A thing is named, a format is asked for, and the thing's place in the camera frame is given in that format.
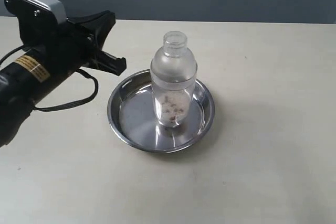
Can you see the round steel dish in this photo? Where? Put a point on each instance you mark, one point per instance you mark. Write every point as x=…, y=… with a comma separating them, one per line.
x=131, y=115

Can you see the clear plastic shaker bottle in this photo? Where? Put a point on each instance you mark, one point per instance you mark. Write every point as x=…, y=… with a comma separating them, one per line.
x=173, y=71

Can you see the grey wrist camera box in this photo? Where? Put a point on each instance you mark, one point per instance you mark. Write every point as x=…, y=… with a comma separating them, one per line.
x=56, y=7

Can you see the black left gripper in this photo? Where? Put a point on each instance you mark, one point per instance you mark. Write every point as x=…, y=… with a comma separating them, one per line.
x=53, y=47

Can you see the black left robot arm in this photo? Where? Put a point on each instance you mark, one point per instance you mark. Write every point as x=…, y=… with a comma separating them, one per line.
x=21, y=91

